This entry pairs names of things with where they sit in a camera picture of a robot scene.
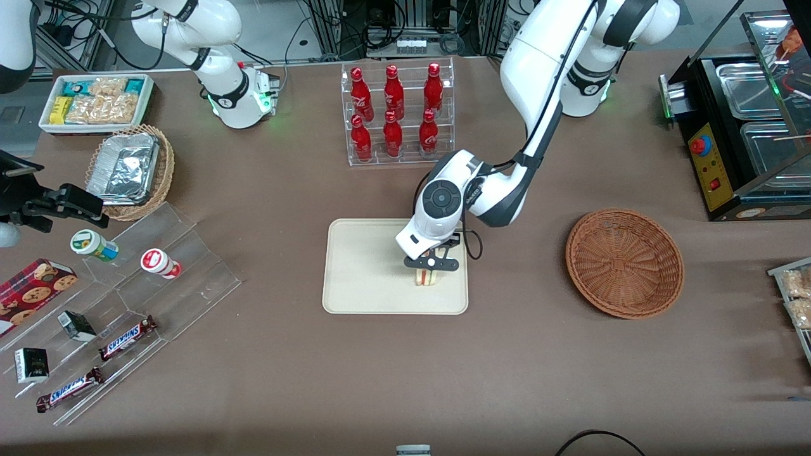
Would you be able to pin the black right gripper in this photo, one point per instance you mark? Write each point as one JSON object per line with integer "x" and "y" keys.
{"x": 19, "y": 195}

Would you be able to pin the white power strip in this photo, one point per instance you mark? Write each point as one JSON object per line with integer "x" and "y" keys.
{"x": 412, "y": 45}

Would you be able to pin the clear cracker packet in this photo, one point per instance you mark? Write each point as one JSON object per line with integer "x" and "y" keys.
{"x": 797, "y": 283}
{"x": 801, "y": 313}

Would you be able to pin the teal snack pack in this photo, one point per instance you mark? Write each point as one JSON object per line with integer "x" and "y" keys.
{"x": 135, "y": 85}
{"x": 73, "y": 88}

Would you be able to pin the triangular sandwich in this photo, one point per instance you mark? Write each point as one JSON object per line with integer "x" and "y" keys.
{"x": 428, "y": 278}

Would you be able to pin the large clear cracker bag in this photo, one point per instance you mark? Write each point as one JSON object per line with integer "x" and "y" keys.
{"x": 104, "y": 109}

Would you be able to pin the red cookie box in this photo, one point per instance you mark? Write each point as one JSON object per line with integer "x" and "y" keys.
{"x": 31, "y": 292}

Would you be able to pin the red label yogurt cup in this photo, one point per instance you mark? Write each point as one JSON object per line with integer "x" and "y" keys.
{"x": 159, "y": 262}

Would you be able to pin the Snickers bar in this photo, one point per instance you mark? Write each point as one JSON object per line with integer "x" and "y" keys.
{"x": 70, "y": 389}
{"x": 128, "y": 337}

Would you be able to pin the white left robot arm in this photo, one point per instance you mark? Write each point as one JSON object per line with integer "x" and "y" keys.
{"x": 538, "y": 63}

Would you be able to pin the aluminium frame rack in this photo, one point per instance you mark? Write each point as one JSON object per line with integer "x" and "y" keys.
{"x": 76, "y": 31}

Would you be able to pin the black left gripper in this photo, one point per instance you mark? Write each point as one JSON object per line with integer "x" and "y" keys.
{"x": 453, "y": 242}

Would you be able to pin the green label yogurt cup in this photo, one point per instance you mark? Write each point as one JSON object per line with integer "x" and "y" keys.
{"x": 92, "y": 244}

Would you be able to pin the small clear cracker bag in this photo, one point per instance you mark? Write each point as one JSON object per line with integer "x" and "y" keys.
{"x": 108, "y": 86}

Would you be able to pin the white snack bin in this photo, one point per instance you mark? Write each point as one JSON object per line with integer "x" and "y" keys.
{"x": 149, "y": 95}

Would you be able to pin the steel warmer pan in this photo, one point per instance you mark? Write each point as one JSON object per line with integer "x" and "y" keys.
{"x": 770, "y": 149}
{"x": 747, "y": 88}

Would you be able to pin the yellow snack pack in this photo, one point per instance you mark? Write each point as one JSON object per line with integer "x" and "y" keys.
{"x": 61, "y": 110}

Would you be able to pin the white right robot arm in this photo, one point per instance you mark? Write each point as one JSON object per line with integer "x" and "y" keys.
{"x": 215, "y": 38}

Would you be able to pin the clear acrylic stepped display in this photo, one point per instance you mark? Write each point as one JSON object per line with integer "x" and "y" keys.
{"x": 190, "y": 278}

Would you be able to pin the grey snack tray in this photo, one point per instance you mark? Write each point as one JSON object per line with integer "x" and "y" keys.
{"x": 804, "y": 345}

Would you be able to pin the black food warmer appliance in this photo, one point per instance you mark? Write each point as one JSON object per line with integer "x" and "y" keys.
{"x": 716, "y": 183}

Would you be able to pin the brown wicker basket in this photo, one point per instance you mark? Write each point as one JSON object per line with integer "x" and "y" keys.
{"x": 624, "y": 263}

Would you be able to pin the red cola bottle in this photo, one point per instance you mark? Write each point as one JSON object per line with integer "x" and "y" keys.
{"x": 361, "y": 140}
{"x": 429, "y": 136}
{"x": 393, "y": 138}
{"x": 433, "y": 88}
{"x": 360, "y": 95}
{"x": 393, "y": 92}

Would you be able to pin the clear acrylic bottle rack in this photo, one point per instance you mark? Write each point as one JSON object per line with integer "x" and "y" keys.
{"x": 399, "y": 158}

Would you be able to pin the beige plastic tray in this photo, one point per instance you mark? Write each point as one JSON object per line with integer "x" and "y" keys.
{"x": 364, "y": 272}

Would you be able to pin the aluminium foil container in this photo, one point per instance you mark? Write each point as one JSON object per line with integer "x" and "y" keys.
{"x": 123, "y": 168}

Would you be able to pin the small black box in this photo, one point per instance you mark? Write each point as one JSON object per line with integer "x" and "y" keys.
{"x": 76, "y": 325}
{"x": 31, "y": 365}

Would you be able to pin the grey table edge device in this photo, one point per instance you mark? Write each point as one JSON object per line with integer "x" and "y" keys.
{"x": 413, "y": 450}

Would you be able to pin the light wicker basket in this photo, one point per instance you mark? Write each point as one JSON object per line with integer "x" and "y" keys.
{"x": 163, "y": 171}

